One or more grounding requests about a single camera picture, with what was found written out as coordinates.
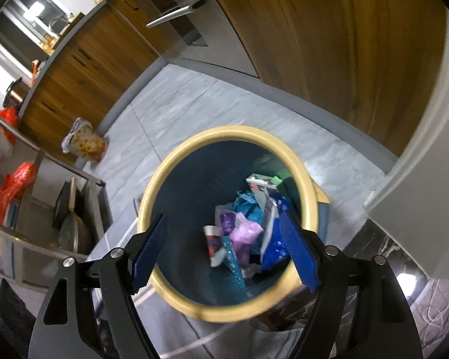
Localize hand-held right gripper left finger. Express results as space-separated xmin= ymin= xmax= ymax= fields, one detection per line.
xmin=28 ymin=213 xmax=170 ymax=359

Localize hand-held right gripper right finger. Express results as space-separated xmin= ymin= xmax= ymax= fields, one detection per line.
xmin=279 ymin=209 xmax=423 ymax=359

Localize blue wet wipes packet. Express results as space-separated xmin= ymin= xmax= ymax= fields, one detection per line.
xmin=260 ymin=194 xmax=296 ymax=272

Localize white paper towel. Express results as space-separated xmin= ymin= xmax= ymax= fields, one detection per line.
xmin=241 ymin=262 xmax=265 ymax=279

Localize pink snack packet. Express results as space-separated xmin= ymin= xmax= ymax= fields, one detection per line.
xmin=228 ymin=212 xmax=265 ymax=266

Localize blue plastic film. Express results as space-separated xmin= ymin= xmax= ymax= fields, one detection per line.
xmin=234 ymin=191 xmax=274 ymax=229

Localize red and white packet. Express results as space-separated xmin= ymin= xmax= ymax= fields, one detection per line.
xmin=203 ymin=225 xmax=227 ymax=268

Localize teal sachet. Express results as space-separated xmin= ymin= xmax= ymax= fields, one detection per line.
xmin=221 ymin=235 xmax=248 ymax=291

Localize white and green box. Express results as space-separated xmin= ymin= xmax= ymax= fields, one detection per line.
xmin=246 ymin=174 xmax=285 ymax=191

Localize blue bin with yellow rim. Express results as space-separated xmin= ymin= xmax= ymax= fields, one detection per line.
xmin=138 ymin=126 xmax=330 ymax=324

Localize grey pan lid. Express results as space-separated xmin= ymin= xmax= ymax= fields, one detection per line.
xmin=57 ymin=211 xmax=96 ymax=257

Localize grey checked mat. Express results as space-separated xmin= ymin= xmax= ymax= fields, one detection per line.
xmin=86 ymin=213 xmax=322 ymax=359

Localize patterned waste bin with liner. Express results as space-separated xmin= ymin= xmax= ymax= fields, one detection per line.
xmin=61 ymin=117 xmax=109 ymax=164

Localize orange plastic bag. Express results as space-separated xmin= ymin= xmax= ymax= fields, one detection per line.
xmin=0 ymin=106 xmax=20 ymax=146
xmin=0 ymin=162 xmax=37 ymax=225

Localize stainless steel shelf rack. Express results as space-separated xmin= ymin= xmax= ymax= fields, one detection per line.
xmin=0 ymin=105 xmax=115 ymax=289

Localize wooden kitchen cabinets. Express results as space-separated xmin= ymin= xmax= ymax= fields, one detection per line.
xmin=19 ymin=0 xmax=449 ymax=158

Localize stainless steel built-in oven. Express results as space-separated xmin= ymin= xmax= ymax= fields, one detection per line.
xmin=101 ymin=0 xmax=261 ymax=79

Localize kitchen faucet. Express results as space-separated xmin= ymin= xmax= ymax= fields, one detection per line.
xmin=48 ymin=14 xmax=70 ymax=33

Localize white cable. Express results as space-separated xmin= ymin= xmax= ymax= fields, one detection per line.
xmin=421 ymin=295 xmax=449 ymax=332

